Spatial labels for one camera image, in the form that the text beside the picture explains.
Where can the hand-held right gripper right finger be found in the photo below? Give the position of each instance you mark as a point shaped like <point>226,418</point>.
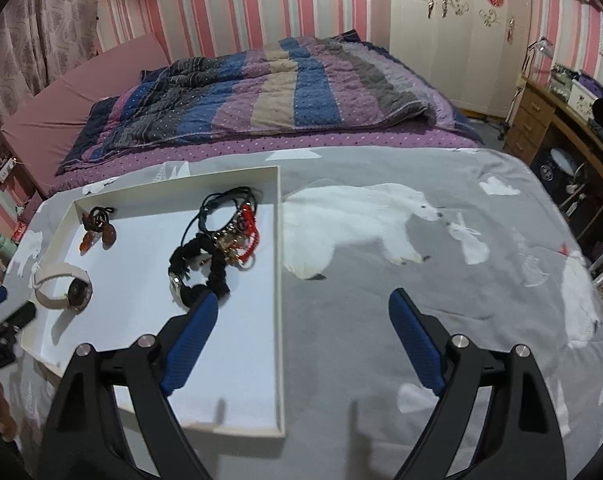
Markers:
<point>416,347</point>

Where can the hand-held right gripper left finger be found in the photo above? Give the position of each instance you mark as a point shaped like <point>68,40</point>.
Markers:
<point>191,345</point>

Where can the white shallow cardboard box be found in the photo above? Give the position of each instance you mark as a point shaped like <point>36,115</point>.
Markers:
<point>241,360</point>

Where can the watch with beige band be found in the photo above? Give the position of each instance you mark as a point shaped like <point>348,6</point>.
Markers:
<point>63,285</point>

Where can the black scrunchie with brooch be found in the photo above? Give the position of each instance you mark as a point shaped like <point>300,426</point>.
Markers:
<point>204,267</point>

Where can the person's left hand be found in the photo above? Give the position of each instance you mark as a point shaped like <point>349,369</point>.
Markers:
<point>5,410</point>

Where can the grey polar bear blanket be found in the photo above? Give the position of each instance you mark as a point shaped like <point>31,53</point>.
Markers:
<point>371,280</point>

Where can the white power strip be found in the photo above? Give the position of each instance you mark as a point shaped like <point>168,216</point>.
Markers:
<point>3,170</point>

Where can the pink folded mattress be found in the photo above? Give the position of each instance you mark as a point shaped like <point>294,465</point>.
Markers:
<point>81,105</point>

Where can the purple dotted bed sheet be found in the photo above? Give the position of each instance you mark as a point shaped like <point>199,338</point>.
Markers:
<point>291,142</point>

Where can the wooden desk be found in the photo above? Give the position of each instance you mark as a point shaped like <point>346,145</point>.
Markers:
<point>556,132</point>

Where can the striped dotted quilt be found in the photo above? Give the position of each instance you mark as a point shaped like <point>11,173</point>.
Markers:
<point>261,95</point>

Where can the pink patterned curtain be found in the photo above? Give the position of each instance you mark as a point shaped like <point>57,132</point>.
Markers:
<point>28,40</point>

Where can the white box on desk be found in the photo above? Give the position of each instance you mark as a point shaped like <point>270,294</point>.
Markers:
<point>586,95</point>

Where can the cream wardrobe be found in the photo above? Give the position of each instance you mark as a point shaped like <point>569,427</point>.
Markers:
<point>461,35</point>

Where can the desk lamp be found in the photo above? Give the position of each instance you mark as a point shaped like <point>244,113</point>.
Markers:
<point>535,51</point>

